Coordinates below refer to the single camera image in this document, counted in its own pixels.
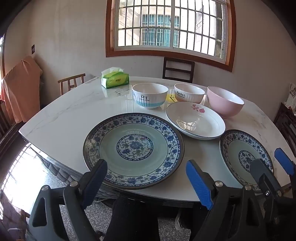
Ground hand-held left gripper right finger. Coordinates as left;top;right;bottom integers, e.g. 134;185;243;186
186;159;266;241

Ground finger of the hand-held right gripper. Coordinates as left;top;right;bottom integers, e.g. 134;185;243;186
274;148;296;176
250;159;296;232

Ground pink bowl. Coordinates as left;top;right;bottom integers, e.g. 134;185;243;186
207;86;245;118

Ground barred window with wooden frame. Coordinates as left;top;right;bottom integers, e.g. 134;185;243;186
106;0;236;72

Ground orange cloth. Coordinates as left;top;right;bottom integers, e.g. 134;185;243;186
0;56;43;123

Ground white ribbed bowl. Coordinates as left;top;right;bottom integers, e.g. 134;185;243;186
174;83;205;104

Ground person's dark trousers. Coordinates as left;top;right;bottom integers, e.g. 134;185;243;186
105;196;161;241

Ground newspaper pile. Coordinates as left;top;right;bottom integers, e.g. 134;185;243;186
284;83;296;109

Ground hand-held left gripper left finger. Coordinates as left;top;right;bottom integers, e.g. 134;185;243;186
26;159;108;241

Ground dark carved wooden chair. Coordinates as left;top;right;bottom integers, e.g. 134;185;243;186
273;103;296;158

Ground small blue floral plate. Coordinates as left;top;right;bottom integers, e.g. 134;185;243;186
219;129;274;192

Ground light wooden chair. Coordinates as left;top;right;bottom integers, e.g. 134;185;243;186
58;73;86;96

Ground white plate with pink flower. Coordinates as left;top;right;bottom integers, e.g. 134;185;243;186
166;101;226;140

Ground large blue floral plate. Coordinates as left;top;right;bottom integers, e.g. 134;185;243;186
83;113;185;190

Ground dark wooden chair with slats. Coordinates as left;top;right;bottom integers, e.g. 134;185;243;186
162;57;195;83

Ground white bowl with blue stripes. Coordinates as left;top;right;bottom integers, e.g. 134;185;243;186
132;83;169;110

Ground green tissue pack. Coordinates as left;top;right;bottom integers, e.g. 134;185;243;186
101;67;130;89

